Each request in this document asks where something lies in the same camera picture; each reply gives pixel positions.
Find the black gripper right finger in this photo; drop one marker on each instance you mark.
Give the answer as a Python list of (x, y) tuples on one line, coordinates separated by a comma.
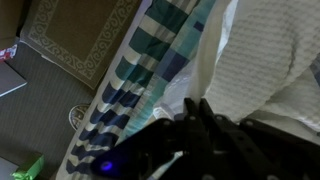
[(214, 123)]

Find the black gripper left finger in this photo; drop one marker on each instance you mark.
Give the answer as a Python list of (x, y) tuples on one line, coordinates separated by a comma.
[(192, 119)]

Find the white waffle towel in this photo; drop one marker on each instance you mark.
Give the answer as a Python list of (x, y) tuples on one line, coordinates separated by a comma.
[(256, 58)]

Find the blue plaid bed quilt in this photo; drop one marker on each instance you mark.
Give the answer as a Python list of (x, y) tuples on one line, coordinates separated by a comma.
[(164, 40)]

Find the round metal bowl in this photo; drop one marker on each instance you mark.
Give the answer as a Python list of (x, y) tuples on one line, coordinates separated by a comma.
[(76, 115)]

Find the patterned brown rug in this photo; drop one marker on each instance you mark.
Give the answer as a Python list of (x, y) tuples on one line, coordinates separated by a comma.
[(80, 36)]

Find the green box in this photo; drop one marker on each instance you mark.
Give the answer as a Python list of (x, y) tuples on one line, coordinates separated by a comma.
[(30, 169)]

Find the grey laptop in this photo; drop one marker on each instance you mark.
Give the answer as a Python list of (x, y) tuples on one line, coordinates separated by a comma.
[(10, 80)]

